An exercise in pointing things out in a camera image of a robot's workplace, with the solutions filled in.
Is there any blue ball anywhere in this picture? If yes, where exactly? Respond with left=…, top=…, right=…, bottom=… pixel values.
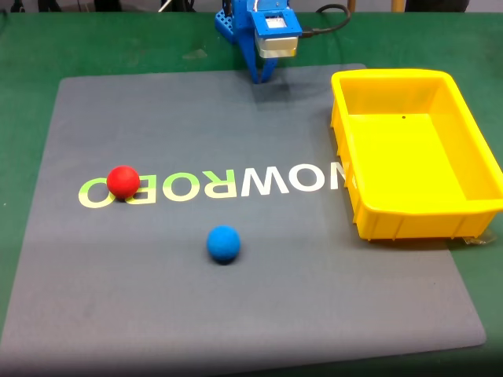
left=206, top=225, right=241, bottom=263

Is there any yellow plastic bin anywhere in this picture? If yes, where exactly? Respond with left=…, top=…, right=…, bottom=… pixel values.
left=329, top=68, right=503, bottom=242

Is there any red ball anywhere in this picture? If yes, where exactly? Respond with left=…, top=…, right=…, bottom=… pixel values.
left=106, top=165, right=141, bottom=199

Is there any grey printed mat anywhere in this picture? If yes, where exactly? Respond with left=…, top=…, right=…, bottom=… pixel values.
left=0, top=63, right=488, bottom=376

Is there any clear tape piece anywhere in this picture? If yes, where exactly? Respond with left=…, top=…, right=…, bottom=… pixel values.
left=461, top=229, right=497, bottom=247

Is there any silver white camera box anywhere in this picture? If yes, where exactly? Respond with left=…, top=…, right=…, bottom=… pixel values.
left=254, top=29, right=300, bottom=60

